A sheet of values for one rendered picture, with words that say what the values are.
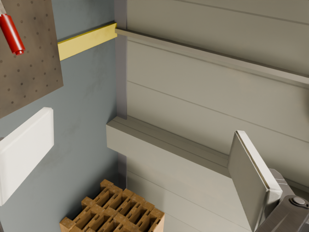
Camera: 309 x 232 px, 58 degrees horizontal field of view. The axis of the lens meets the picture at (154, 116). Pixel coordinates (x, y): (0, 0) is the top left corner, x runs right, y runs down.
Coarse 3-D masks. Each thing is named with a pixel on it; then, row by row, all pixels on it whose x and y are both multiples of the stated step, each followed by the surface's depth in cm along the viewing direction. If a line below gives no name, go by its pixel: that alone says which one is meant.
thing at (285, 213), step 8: (288, 200) 13; (296, 200) 13; (304, 200) 13; (280, 208) 12; (288, 208) 12; (296, 208) 12; (304, 208) 12; (272, 216) 12; (280, 216) 12; (288, 216) 12; (296, 216) 12; (304, 216) 12; (264, 224) 11; (272, 224) 11; (280, 224) 11; (288, 224) 11; (296, 224) 11; (304, 224) 12
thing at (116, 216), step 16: (112, 192) 305; (128, 192) 308; (96, 208) 286; (112, 208) 299; (128, 208) 303; (144, 208) 291; (64, 224) 267; (80, 224) 278; (96, 224) 278; (112, 224) 280; (128, 224) 274; (144, 224) 283; (160, 224) 286
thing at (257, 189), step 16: (240, 144) 18; (240, 160) 18; (256, 160) 16; (240, 176) 17; (256, 176) 15; (272, 176) 14; (240, 192) 17; (256, 192) 14; (272, 192) 13; (256, 208) 14; (272, 208) 13; (256, 224) 14
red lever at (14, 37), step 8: (0, 0) 41; (0, 8) 41; (0, 16) 41; (8, 16) 41; (0, 24) 41; (8, 24) 41; (8, 32) 41; (16, 32) 41; (8, 40) 41; (16, 40) 41; (16, 48) 41; (24, 48) 42
